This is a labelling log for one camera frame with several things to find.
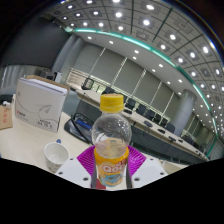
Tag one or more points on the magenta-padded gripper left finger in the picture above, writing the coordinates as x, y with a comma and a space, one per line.
73, 171

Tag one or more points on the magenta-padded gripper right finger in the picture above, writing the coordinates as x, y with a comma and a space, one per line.
146, 171

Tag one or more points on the yellow-capped clear drink bottle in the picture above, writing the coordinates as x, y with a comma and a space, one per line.
111, 133

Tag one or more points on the white patterned paper cup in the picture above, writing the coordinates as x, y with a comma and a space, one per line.
56, 156

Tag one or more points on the long conference desk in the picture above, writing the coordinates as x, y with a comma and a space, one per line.
140, 121

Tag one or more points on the black office chairs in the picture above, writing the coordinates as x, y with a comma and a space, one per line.
150, 115

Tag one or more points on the white copy paper box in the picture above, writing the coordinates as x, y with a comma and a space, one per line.
40, 106

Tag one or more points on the brown paper envelope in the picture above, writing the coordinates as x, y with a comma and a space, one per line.
5, 118

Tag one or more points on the small black device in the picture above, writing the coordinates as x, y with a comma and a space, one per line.
6, 98

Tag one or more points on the ceiling lights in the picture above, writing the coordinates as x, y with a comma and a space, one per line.
145, 22

